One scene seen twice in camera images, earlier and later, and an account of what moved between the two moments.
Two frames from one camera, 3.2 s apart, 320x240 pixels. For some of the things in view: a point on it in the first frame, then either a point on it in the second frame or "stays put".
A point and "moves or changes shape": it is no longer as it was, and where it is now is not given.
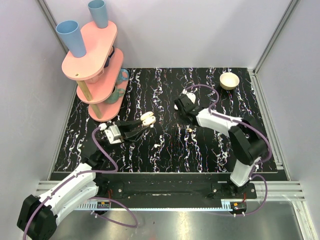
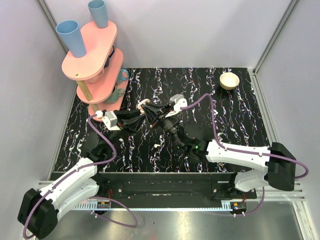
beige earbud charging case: [148, 118] moves or changes shape
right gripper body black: [181, 113] -> [161, 116]
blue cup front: [70, 31] stays put
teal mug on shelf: [115, 95] stays put
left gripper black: [122, 130] -> [120, 122]
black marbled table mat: [176, 143] stays put
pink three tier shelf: [97, 71] stays put
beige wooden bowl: [229, 81] stays put
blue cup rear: [98, 9] stays put
